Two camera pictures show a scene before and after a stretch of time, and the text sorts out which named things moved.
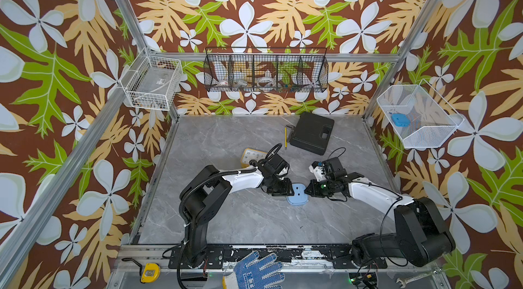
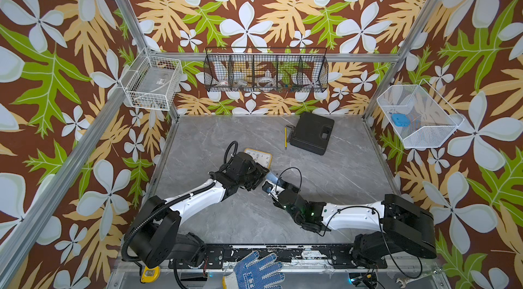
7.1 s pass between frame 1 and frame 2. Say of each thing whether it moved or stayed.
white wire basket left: stayed
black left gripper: moved
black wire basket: stayed
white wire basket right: stayed
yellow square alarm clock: stayed
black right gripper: moved
